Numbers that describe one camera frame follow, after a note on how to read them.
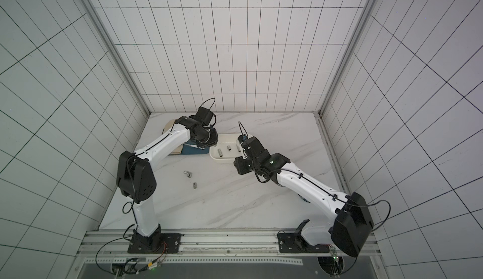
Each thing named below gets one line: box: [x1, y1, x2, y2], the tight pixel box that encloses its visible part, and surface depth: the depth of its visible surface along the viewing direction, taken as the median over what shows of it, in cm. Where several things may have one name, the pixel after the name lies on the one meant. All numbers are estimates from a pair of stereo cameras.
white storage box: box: [208, 133, 246, 160], surface depth 102 cm
